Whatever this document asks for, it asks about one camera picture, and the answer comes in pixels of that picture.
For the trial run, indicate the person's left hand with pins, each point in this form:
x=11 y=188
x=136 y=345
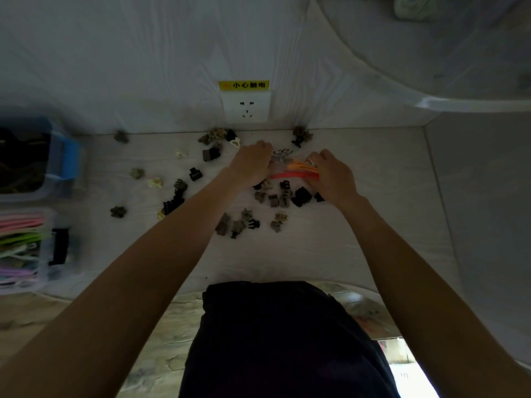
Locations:
x=249 y=161

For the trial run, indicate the white wall socket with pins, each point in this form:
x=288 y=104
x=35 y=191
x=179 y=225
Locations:
x=247 y=106

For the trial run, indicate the yellow warning sticker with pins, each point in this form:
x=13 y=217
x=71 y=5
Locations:
x=244 y=85

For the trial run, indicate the clear box blue latches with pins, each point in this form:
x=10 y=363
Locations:
x=66 y=157

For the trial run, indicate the long purple hair clip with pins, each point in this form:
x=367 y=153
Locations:
x=16 y=272

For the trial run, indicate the person's right hand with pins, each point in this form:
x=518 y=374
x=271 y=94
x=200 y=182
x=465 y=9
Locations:
x=336 y=180

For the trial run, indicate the person's black clothing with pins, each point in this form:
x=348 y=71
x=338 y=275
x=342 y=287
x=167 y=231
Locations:
x=290 y=352

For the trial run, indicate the long green hair clip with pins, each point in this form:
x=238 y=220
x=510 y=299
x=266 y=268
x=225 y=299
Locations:
x=20 y=238

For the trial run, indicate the white corner shelf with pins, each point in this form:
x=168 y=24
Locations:
x=415 y=57

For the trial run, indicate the long coral hair clip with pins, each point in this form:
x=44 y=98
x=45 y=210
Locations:
x=290 y=176

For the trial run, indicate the pile of assorted hair clips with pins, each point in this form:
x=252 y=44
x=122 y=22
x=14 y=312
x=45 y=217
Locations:
x=300 y=196

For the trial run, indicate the person's left forearm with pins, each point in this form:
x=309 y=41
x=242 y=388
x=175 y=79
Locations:
x=124 y=306

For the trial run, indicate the clear box black latches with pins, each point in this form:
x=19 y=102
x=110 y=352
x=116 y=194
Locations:
x=60 y=246

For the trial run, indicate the bundle of long pastel clips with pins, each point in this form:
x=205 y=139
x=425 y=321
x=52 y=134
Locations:
x=20 y=250

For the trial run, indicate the person's right forearm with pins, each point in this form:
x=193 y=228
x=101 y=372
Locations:
x=435 y=319

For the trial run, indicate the small dark hair claws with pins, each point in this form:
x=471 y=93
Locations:
x=20 y=161

